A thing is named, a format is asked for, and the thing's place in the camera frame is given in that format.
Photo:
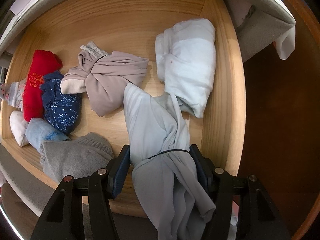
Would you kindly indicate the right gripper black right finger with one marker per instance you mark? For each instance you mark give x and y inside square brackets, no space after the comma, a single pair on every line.
[258,217]

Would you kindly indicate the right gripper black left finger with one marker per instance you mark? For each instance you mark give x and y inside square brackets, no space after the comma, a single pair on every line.
[62,216]

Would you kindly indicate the grey ribbed knit garment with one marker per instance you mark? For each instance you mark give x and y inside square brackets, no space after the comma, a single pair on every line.
[79,158]

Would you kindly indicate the light grey garment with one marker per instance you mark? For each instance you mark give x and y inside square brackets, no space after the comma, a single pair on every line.
[164,173]

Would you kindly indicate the navy blue patterned underwear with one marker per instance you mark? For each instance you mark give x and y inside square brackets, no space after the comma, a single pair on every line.
[60,110]

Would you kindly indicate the wooden drawer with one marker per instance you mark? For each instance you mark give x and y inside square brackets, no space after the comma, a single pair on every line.
[131,26]

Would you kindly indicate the light blue rolled garment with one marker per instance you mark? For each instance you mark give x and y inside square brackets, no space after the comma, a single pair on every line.
[39,130]

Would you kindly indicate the floral white small garment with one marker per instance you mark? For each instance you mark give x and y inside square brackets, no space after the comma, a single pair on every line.
[12,93]

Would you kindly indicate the taupe tied garment bundle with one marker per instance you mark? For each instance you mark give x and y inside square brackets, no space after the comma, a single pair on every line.
[103,76]

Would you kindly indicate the red folded garment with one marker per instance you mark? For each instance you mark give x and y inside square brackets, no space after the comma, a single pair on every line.
[43,63]

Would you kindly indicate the pale blue folded garment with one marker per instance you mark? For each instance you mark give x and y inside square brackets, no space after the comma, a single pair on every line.
[186,62]

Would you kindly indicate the grey white nightstand cabinet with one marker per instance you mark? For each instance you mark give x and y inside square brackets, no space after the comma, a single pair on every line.
[270,21]

